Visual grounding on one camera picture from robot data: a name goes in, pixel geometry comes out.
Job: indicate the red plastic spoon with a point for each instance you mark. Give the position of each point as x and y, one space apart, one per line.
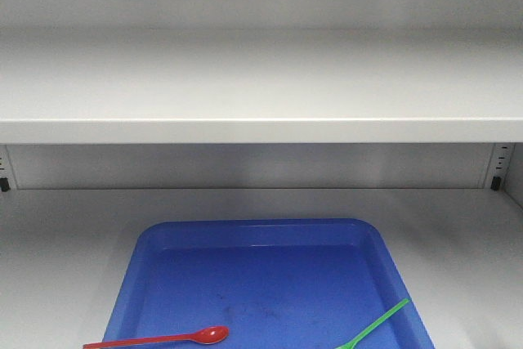
207 336

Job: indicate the green plastic spoon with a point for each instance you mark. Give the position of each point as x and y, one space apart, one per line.
375 324

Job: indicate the white cabinet shelf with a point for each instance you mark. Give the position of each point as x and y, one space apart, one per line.
148 86

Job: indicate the blue plastic tray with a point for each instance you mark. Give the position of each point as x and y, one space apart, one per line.
302 283

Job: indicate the black shelf support clip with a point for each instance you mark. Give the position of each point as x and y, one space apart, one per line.
496 183

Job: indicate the black left shelf clip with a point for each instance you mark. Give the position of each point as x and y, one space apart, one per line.
4 184

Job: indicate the slotted white shelf rail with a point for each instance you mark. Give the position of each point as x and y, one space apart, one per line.
499 162

